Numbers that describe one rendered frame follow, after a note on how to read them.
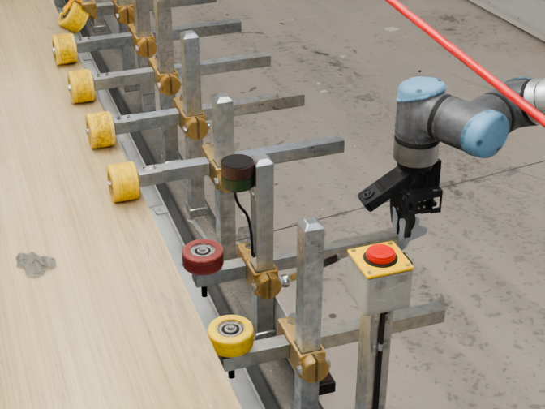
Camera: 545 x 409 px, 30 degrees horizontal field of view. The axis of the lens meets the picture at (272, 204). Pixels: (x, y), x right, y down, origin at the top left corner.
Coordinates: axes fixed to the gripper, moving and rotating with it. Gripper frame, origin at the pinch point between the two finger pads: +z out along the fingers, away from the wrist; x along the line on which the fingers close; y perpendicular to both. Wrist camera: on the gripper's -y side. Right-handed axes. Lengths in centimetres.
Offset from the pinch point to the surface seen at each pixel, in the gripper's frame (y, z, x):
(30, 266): -75, -8, 4
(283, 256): -26.1, -3.4, -0.8
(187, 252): -45.5, -8.0, -0.2
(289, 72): 73, 83, 263
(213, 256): -41.1, -8.0, -2.9
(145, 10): -31, -22, 94
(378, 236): -5.1, -3.4, -0.5
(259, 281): -33.4, -3.6, -7.8
